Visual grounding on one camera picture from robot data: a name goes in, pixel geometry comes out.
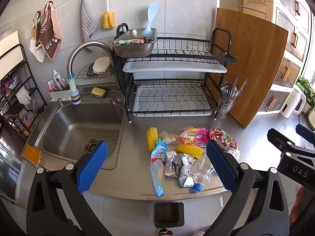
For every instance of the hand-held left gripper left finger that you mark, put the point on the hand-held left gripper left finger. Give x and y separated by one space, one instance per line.
92 164

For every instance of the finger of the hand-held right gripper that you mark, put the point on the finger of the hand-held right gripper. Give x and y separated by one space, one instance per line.
305 130
279 137

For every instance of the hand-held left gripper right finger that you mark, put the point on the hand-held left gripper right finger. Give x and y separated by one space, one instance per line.
221 167

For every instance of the red snack wrapper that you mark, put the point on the red snack wrapper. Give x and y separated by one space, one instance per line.
222 136

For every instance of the pink orange candy wrapper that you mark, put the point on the pink orange candy wrapper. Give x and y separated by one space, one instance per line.
193 135

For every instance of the silver wrapper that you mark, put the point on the silver wrapper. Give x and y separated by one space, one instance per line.
185 172
172 166

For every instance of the blue snack packet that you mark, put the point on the blue snack packet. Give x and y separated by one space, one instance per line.
157 157

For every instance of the black trash bin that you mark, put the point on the black trash bin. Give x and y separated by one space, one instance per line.
169 213

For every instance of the person's right forearm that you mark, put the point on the person's right forearm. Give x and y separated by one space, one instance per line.
297 206

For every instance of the white crumpled paper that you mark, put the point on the white crumpled paper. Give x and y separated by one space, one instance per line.
233 153

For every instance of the clear plastic bottle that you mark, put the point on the clear plastic bottle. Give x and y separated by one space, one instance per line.
203 172

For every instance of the white electric kettle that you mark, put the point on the white electric kettle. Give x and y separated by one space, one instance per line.
292 100

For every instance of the yellow foam fruit net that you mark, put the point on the yellow foam fruit net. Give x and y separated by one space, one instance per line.
151 139
190 151

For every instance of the stainless steel sink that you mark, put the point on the stainless steel sink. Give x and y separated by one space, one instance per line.
73 127

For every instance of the green potted plant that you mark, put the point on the green potted plant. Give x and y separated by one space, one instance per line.
306 83

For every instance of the glass cutlery holder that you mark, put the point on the glass cutlery holder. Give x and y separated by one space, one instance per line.
225 108

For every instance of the white crumpled plastic film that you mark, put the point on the white crumpled plastic film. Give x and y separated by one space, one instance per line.
168 137

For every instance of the orange cleaning cloth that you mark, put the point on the orange cleaning cloth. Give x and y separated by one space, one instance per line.
32 154

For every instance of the thin bottle brush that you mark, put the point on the thin bottle brush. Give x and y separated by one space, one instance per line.
243 87

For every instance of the metal knife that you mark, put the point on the metal knife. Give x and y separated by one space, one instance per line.
233 88

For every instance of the pink fleece clothing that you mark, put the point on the pink fleece clothing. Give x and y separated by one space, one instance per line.
201 232

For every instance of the metal sink knob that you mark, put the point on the metal sink knob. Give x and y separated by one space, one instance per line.
115 100

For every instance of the yellow soap bar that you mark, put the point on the yellow soap bar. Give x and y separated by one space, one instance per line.
98 91

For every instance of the metal spoon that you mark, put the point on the metal spoon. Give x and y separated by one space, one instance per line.
224 88

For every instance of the wooden cutting board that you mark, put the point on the wooden cutting board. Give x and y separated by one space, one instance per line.
253 66

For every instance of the white toothbrush holder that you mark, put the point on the white toothbrush holder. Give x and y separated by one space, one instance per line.
60 95

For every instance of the white drip tray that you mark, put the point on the white drip tray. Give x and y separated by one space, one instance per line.
172 67
172 103

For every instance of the patterned slipper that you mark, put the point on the patterned slipper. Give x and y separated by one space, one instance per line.
165 232

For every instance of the beige drawer cabinet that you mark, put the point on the beige drawer cabinet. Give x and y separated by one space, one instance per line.
290 41

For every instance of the pink toothbrush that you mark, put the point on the pink toothbrush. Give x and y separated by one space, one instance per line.
46 86

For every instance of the white toothpaste tube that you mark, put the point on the white toothpaste tube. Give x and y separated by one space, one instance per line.
57 78

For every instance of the steel wool scrubber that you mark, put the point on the steel wool scrubber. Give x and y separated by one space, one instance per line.
90 70

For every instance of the black metal shelf rack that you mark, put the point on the black metal shelf rack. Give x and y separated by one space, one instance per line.
22 98

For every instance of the white gloves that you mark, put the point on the white gloves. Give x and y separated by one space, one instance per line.
23 95

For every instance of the white sponge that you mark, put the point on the white sponge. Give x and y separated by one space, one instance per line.
101 64

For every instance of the curved metal faucet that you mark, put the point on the curved metal faucet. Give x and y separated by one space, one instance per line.
73 59

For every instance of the metal colander basket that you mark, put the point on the metal colander basket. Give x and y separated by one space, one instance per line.
134 49

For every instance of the white brown hanging towel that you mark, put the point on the white brown hanging towel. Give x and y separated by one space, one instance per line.
37 44

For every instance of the brown pink hanging towel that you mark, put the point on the brown pink hanging towel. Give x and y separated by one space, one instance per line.
50 34

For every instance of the grey striped dishcloth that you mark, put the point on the grey striped dishcloth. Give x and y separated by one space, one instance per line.
88 24

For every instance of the yellow sponge brush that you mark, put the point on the yellow sponge brush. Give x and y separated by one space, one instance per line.
109 19

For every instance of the light blue rice paddle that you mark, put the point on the light blue rice paddle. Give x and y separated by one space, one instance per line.
149 19

